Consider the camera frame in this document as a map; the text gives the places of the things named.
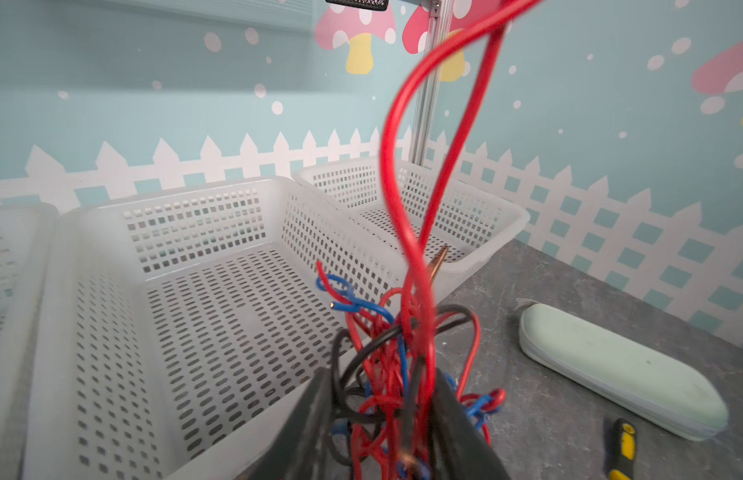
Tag blue cable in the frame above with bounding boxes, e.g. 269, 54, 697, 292
314, 272, 499, 433

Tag black wire mesh wall basket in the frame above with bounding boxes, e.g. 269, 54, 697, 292
326, 0, 389, 11

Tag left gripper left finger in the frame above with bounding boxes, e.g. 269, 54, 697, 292
249, 368, 333, 480

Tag middle white plastic basket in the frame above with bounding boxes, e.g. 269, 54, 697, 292
23, 177, 407, 479

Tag left white plastic basket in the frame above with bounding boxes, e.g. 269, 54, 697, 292
0, 203, 58, 479

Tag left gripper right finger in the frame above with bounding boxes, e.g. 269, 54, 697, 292
429, 383, 509, 480

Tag long red cable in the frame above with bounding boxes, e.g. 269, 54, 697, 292
378, 0, 543, 385

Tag yellow black small screwdriver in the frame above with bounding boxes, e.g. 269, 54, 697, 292
607, 418, 637, 480

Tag white plastic basket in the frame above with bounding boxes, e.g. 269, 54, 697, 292
293, 157, 529, 301
23, 177, 407, 479
0, 203, 58, 479

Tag red cable tangle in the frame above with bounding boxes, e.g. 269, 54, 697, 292
314, 260, 507, 480

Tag right white plastic basket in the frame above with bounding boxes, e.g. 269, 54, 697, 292
293, 157, 529, 301

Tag mint green zip case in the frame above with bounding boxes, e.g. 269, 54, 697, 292
519, 303, 729, 441

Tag black cable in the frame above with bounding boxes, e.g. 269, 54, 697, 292
328, 302, 477, 469

